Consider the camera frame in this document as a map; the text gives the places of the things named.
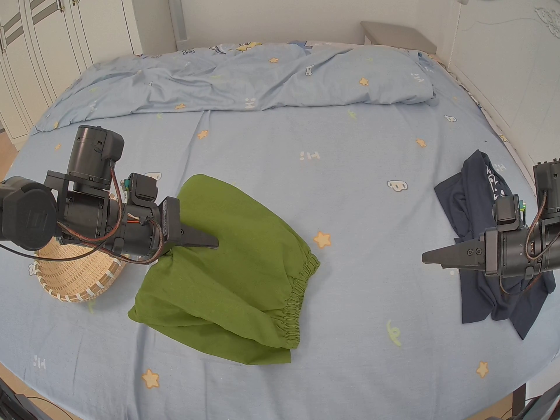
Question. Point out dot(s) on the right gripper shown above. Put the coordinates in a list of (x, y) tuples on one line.
[(512, 252)]

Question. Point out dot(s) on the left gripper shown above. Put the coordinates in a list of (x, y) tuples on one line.
[(135, 234)]

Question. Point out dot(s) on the green shorts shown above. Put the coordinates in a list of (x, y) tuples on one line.
[(227, 287)]

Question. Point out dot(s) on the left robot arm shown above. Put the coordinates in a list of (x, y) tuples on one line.
[(94, 151)]

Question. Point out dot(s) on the round woven basket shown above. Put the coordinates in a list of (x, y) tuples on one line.
[(74, 278)]

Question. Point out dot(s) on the bed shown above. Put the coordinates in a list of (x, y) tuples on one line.
[(306, 138)]

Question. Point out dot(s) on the dark blue printed T-shirt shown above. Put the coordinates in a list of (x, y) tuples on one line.
[(472, 199)]

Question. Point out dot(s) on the pale blue quilt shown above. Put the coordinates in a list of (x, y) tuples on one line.
[(240, 81)]

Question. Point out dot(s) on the grey bedside table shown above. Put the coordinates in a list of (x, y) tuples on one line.
[(393, 35)]

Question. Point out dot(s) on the white wardrobe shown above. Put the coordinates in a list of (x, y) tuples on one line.
[(65, 37)]

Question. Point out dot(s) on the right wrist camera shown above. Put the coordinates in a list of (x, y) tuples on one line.
[(507, 210)]

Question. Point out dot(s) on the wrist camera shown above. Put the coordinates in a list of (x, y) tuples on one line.
[(142, 188), (507, 210)]

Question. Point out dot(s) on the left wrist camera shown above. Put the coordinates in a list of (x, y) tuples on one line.
[(142, 188)]

